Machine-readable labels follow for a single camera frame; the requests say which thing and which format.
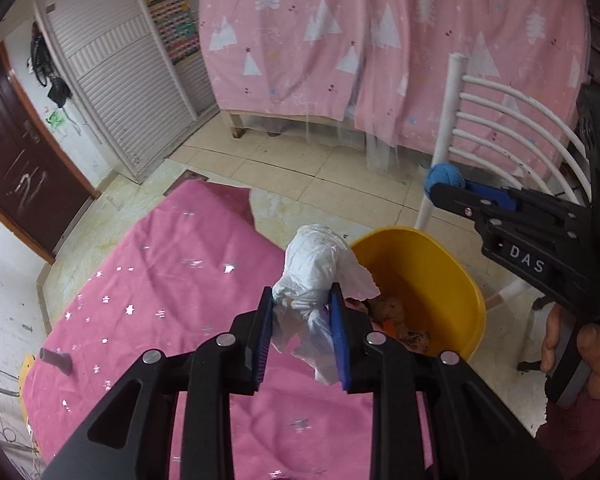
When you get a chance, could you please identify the dark patterned wrapper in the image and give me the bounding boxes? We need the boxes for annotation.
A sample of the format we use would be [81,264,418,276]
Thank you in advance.
[399,329,432,355]

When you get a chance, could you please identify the person's right forearm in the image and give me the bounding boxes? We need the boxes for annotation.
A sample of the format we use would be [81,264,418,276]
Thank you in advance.
[535,390,600,466]

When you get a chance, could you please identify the pink tree-print curtain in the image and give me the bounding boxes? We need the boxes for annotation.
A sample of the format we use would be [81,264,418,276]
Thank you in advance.
[354,0,595,187]
[194,0,377,124]

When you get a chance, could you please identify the white shutter wardrobe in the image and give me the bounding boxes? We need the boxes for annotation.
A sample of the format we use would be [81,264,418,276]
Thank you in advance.
[32,0,220,184]

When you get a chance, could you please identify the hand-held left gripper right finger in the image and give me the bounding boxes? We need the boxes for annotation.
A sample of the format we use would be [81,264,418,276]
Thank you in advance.
[329,282,563,480]

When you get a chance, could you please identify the colourful grid wall poster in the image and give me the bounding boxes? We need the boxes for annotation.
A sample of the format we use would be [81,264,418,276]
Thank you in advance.
[147,0,201,66]

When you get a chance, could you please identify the white tissue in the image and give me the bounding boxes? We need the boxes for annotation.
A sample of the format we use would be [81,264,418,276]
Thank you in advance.
[271,224,381,386]

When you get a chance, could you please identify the white sheer netting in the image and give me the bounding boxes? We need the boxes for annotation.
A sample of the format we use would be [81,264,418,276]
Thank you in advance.
[300,110,402,172]

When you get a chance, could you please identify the wooden bed frame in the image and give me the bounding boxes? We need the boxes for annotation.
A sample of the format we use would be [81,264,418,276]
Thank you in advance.
[226,109,362,139]

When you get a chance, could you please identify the blue ball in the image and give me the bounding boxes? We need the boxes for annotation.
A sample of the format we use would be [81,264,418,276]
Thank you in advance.
[425,162,466,193]

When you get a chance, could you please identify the black hanging straps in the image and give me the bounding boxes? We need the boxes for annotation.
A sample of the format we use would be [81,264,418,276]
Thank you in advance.
[30,22,56,87]

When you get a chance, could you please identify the white metal chair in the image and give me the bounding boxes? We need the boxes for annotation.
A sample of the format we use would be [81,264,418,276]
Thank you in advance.
[414,54,596,312]

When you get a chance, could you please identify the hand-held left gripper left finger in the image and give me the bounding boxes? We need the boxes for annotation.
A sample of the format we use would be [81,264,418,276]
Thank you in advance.
[40,286,276,480]

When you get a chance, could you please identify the yellow plastic bin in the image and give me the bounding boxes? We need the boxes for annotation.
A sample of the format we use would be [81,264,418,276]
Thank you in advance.
[349,226,487,361]

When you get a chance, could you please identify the yellow round object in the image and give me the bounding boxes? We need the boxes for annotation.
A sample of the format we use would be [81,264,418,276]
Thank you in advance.
[19,354,37,413]

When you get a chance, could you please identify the dark brown door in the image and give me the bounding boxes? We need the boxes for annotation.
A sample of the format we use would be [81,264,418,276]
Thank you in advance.
[0,42,102,266]

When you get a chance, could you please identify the pink star-print tablecloth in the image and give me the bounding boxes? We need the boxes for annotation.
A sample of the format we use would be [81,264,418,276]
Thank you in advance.
[17,180,436,480]

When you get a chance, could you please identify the grey cylindrical object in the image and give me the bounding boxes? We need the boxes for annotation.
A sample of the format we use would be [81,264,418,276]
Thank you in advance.
[40,349,74,375]

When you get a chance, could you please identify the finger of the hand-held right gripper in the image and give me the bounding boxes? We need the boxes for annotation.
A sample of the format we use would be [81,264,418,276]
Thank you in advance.
[431,183,580,261]
[462,180,587,222]

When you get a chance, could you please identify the black hanging bag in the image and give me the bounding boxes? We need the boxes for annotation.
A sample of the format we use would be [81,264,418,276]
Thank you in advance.
[47,76,71,109]

